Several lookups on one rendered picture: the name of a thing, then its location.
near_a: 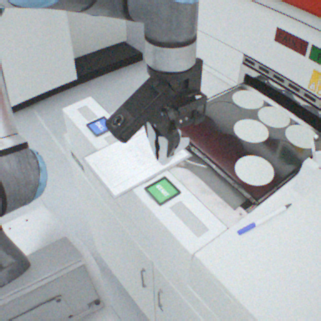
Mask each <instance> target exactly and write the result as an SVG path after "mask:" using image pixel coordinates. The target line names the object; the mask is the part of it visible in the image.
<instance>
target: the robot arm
mask: <svg viewBox="0 0 321 321"><path fill-rule="evenodd" d="M199 1H200V0H0V17H1V16H2V15H3V13H4V10H5V8H30V9H31V8H33V9H36V8H39V9H42V8H44V9H54V10H61V11H62V10H64V11H70V12H75V13H86V14H88V15H91V16H103V17H109V18H118V19H121V20H122V19H124V20H128V21H131V22H133V21H134V22H139V23H144V24H145V31H144V36H145V61H146V62H147V72H148V75H149V76H150V77H149V78H148V79H147V80H146V81H145V82H144V83H143V84H142V85H141V86H140V87H139V88H138V89H137V90H136V91H135V92H134V93H133V94H132V95H131V96H130V97H129V98H128V99H127V100H126V101H125V102H124V103H123V104H122V105H121V106H120V107H119V108H118V109H117V110H116V111H115V112H114V113H113V114H112V115H111V116H110V117H109V118H108V119H107V120H106V121H105V122H104V125H105V127H106V128H107V129H108V130H109V131H110V133H111V134H112V136H113V137H115V138H116V139H117V140H119V141H120V142H121V143H124V144H126V143H127V142H128V141H129V140H130V139H131V138H132V136H133V135H135V134H136V133H137V132H138V131H139V130H140V129H141V128H142V127H143V126H144V128H145V134H146V136H147V138H148V140H149V143H150V147H151V149H152V150H153V153H154V155H155V159H156V160H158V161H159V162H160V163H161V164H162V165H163V166H165V165H167V164H168V163H169V162H170V161H171V160H172V158H173V156H175V155H176V154H178V153H179V152H180V151H181V150H182V149H184V148H185V147H187V146H188V145H189V143H190V138H189V137H181V132H180V131H179V128H181V127H182V126H183V127H185V126H187V125H190V124H192V122H194V125H198V124H200V123H201V122H202V121H204V120H205V118H206V100H207V96H206V95H205V94H204V93H203V92H201V82H202V80H201V75H202V67H203V59H200V58H198V57H196V44H197V23H198V16H199V12H198V8H199ZM199 95H200V96H201V98H199V99H197V98H196V96H199ZM202 105H204V108H203V116H199V117H198V118H197V116H198V115H199V109H198V107H200V106H202ZM11 107H12V106H11V104H10V99H9V97H8V90H7V87H6V82H5V78H4V74H3V69H2V65H1V58H0V217H4V216H5V215H7V214H9V213H11V212H12V211H16V210H17V209H18V208H21V207H22V206H26V205H30V203H31V202H33V201H35V200H36V199H38V198H39V197H40V196H41V195H42V194H43V191H44V190H45V188H46V184H47V180H48V172H47V168H46V165H45V163H44V159H43V157H42V156H41V155H39V154H38V152H37V151H36V150H34V149H33V148H30V147H29V146H28V141H27V140H25V139H24V138H23V137H22V136H21V135H18V130H17V126H16V124H15V121H14V117H13V110H12V108H11ZM194 116H195V117H194ZM30 266H31V265H30V262H29V260H28V258H27V256H26V255H25V254H24V253H23V251H22V250H21V249H20V248H19V247H18V246H17V245H16V243H15V242H13V240H12V239H10V238H9V236H7V235H6V232H5V231H4V230H3V228H2V225H1V223H0V288H2V287H3V286H5V285H7V284H8V283H10V282H12V281H13V280H15V279H16V278H19V276H21V275H22V274H23V273H25V272H26V271H27V269H29V267H30Z"/></svg>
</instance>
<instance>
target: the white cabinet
mask: <svg viewBox="0 0 321 321"><path fill-rule="evenodd" d="M64 142H65V144H66V147H67V150H68V153H69V159H70V163H71V166H72V169H73V171H74V179H75V181H76V184H77V187H78V189H79V194H80V197H81V200H82V203H83V206H84V210H85V213H86V217H87V222H88V224H89V229H90V231H91V234H92V236H93V239H94V244H95V246H96V249H97V251H98V253H99V255H101V257H102V258H103V259H104V261H105V262H106V264H107V265H108V266H109V267H110V269H111V271H113V273H114V274H115V276H116V277H117V278H118V280H120V282H121V284H123V286H124V287H125V290H126V291H127V293H129V295H130V296H131V297H132V298H133V299H134V301H135V302H136V303H137V305H138V306H139V307H140V309H141V311H142V312H143V313H144V314H145V315H146V316H147V318H148V319H149V320H150V321H221V320H220V319H219V318H218V317H217V316H216V315H215V314H214V313H213V311H212V310H210V309H209V307H208V306H207V305H206V304H205V303H204V302H203V301H202V300H201V298H200V297H199V296H198V295H196V293H195V292H194V291H193V289H191V287H190V286H189V285H188V284H187V285H186V283H184V282H183V280H182V279H180V276H179V275H177V274H176V272H175V271H173V268H172V267H170V265H169V264H168V263H167V262H166V260H165V259H164V258H163V257H162V256H161V255H160V254H159V253H158V252H157V251H156V249H155V248H154V247H153V246H152V245H151V244H150V243H149V242H148V240H147V238H145V236H144V235H143V234H142V233H141V231H139V230H138V229H137V227H136V225H135V224H134V223H133V222H132V221H131V220H130V219H129V218H128V217H127V216H126V214H125V213H124V211H123V210H122V209H121V208H120V206H119V205H118V204H117V203H116V202H115V201H114V199H113V197H112V196H111V195H110V194H109V193H108V192H107V191H106V190H105V189H104V187H103V186H102V184H101V183H100V182H99V181H98V180H97V179H96V178H95V177H94V174H93V173H92V172H91V170H89V169H88V167H87V165H86V164H85V163H84V162H83V161H82V160H81V159H80V157H79V156H78V154H77V153H76V152H75V151H74V149H73V148H72V147H71V145H70V144H69V143H68V141H67V140H66V139H64Z"/></svg>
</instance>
